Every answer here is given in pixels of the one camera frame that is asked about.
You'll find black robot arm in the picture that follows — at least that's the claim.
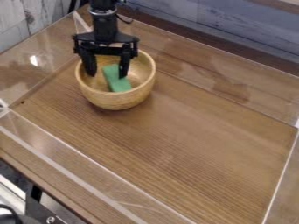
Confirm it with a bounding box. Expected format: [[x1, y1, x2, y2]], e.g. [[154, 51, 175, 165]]
[[73, 0, 141, 78]]

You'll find black metal table leg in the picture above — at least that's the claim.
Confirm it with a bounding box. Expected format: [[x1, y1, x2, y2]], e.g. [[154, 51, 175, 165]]
[[24, 184, 69, 224]]

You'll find black cable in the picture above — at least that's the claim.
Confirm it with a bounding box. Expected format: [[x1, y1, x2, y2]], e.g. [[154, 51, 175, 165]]
[[0, 203, 22, 224]]

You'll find green rectangular block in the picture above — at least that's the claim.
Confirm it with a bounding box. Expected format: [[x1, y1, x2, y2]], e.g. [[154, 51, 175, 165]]
[[102, 64, 133, 92]]

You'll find brown wooden bowl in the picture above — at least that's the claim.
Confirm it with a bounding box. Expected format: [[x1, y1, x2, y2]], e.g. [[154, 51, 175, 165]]
[[75, 51, 157, 110]]

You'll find clear acrylic tray border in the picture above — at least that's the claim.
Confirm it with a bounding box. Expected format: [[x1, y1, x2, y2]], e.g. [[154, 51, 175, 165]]
[[0, 14, 299, 224]]

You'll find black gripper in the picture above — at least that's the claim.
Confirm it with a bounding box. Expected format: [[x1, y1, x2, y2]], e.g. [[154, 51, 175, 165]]
[[73, 14, 139, 79]]

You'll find clear acrylic corner bracket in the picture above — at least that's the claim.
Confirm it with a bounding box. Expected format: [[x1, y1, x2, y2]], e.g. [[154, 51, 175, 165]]
[[73, 11, 93, 34]]

